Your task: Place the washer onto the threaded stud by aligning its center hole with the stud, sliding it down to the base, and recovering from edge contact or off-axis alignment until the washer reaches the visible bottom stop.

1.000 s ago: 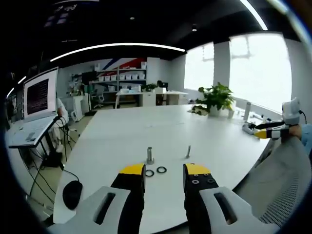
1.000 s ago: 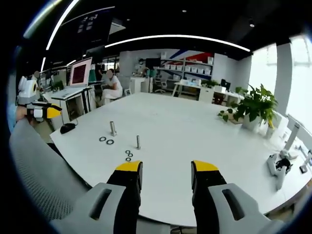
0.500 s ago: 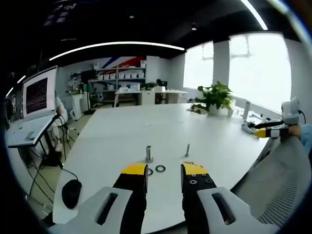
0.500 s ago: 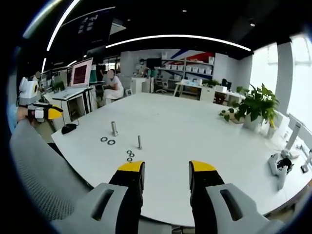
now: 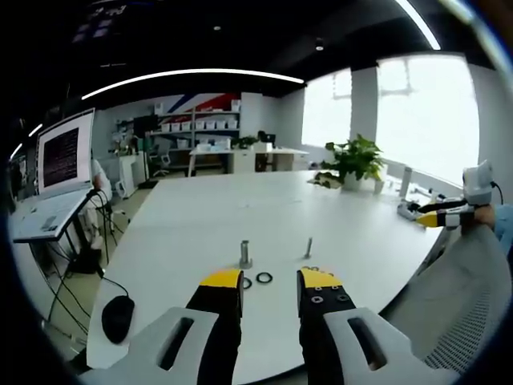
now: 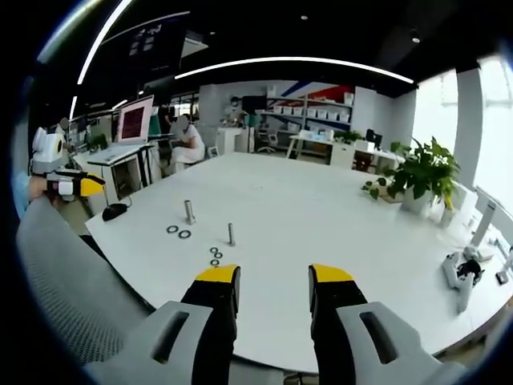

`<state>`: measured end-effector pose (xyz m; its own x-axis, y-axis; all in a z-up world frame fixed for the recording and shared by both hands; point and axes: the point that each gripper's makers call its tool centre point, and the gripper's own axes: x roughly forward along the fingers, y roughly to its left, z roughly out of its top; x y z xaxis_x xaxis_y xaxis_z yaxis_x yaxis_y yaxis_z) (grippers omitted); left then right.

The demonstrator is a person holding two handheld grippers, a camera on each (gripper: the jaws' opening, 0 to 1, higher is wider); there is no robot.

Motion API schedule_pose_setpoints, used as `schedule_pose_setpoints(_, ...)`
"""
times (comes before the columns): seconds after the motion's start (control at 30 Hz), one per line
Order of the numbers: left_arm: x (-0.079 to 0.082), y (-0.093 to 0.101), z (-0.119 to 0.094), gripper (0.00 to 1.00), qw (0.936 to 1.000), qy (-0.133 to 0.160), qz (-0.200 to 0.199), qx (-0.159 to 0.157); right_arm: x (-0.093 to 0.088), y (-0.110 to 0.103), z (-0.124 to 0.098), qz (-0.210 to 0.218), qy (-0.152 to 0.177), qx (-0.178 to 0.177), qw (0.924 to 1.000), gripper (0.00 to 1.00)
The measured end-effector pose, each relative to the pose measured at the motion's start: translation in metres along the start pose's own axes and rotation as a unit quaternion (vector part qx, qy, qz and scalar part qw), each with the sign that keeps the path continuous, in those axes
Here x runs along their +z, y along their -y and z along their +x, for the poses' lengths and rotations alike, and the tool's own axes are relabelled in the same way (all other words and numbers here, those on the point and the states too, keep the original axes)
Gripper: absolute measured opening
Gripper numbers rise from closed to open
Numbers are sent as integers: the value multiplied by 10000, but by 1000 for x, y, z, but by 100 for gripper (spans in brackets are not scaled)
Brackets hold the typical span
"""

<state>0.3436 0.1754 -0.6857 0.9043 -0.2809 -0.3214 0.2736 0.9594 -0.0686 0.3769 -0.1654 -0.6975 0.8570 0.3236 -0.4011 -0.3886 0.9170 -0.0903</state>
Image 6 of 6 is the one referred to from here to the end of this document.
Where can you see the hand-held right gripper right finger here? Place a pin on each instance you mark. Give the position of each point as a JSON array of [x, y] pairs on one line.
[[340, 317]]

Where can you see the green potted plant white pot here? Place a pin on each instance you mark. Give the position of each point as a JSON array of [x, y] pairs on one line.
[[425, 172]]

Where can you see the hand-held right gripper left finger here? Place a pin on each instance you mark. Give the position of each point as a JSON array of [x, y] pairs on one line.
[[208, 321]]

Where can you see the thin metal threaded stud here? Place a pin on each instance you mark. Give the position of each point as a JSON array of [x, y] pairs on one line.
[[231, 234]]

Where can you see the computer monitor pink screen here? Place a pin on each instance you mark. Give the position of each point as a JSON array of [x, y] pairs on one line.
[[135, 120]]

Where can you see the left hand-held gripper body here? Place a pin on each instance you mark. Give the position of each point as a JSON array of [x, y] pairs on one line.
[[47, 149]]

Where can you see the white wooden-legged table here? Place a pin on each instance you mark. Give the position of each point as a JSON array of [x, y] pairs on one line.
[[310, 144]]

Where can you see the thick metal threaded stud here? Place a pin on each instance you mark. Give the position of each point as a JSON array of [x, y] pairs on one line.
[[189, 212]]

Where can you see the white hand-held device with black part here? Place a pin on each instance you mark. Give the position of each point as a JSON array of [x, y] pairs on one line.
[[461, 276]]

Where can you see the grey mesh office chair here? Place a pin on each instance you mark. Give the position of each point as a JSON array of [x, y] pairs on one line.
[[68, 280]]

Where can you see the black computer mouse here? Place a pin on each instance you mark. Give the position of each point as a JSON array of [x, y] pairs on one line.
[[113, 211]]

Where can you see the white standing desk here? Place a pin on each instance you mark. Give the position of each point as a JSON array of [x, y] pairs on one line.
[[120, 160]]

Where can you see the small green desk plant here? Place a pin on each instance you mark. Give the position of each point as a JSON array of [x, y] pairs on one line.
[[98, 141]]

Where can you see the white upright stand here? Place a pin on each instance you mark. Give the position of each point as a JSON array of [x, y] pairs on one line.
[[483, 224]]

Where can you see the person's left hand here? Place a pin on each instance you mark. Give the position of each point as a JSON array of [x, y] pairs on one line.
[[38, 188]]

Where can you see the shelf with white bins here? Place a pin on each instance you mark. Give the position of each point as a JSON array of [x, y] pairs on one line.
[[312, 112]]

